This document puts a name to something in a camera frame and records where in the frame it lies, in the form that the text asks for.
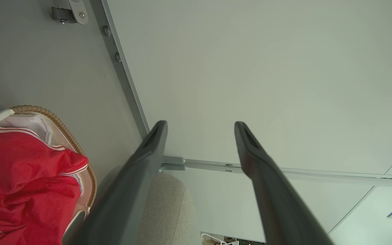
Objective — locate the laundry basket with wicker rim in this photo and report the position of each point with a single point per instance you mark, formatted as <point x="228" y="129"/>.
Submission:
<point x="80" y="153"/>

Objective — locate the red garment with striped trim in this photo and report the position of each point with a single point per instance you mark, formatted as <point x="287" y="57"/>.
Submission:
<point x="26" y="183"/>

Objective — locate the beige fabric chair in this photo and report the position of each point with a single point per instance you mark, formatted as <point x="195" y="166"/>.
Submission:
<point x="168" y="211"/>

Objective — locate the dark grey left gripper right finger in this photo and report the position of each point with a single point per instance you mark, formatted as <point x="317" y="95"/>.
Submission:
<point x="281" y="207"/>

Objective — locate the grey partition frame post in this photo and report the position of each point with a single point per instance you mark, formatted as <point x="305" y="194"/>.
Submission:
<point x="121" y="64"/>

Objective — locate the white cloth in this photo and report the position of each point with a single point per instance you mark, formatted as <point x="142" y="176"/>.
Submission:
<point x="34" y="126"/>

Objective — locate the grey partition frame rail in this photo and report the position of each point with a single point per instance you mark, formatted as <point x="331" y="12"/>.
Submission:
<point x="318" y="174"/>

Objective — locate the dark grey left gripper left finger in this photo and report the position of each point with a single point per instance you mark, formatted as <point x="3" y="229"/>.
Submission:
<point x="124" y="200"/>

